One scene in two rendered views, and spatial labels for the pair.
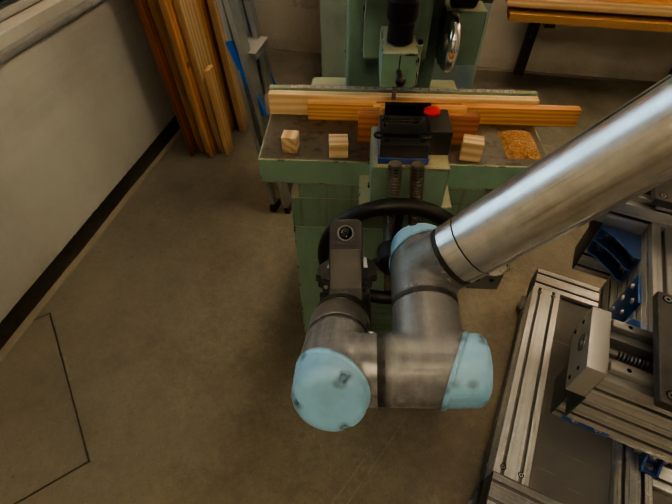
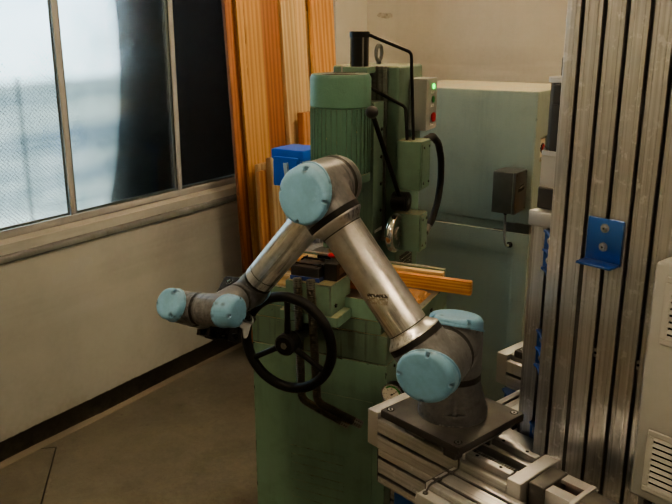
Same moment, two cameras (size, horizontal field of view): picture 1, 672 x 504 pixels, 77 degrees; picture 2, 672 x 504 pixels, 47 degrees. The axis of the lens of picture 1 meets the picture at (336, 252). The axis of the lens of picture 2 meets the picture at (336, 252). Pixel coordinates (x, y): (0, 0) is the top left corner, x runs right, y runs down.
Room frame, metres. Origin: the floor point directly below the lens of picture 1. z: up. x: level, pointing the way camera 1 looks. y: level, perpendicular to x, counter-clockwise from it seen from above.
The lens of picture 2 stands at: (-1.22, -0.96, 1.62)
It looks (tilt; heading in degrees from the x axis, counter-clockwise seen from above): 16 degrees down; 22
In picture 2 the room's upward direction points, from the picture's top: straight up
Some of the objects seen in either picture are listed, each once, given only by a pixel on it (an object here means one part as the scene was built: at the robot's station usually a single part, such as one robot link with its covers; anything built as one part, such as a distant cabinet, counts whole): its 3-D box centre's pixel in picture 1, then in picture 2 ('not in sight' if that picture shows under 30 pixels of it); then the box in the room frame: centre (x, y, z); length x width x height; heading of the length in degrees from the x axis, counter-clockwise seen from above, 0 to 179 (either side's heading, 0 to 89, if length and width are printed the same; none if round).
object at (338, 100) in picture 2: not in sight; (340, 128); (0.87, -0.13, 1.35); 0.18 x 0.18 x 0.31
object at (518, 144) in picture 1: (520, 141); (413, 294); (0.77, -0.39, 0.91); 0.10 x 0.07 x 0.02; 177
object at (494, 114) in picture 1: (441, 112); (373, 274); (0.87, -0.24, 0.92); 0.60 x 0.02 x 0.04; 87
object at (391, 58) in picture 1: (397, 59); not in sight; (0.89, -0.13, 1.03); 0.14 x 0.07 x 0.09; 177
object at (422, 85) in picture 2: not in sight; (423, 103); (1.18, -0.28, 1.40); 0.10 x 0.06 x 0.16; 177
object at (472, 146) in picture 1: (471, 148); not in sight; (0.73, -0.27, 0.92); 0.04 x 0.03 x 0.04; 77
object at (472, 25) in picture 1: (460, 33); (410, 230); (1.05, -0.29, 1.02); 0.09 x 0.07 x 0.12; 87
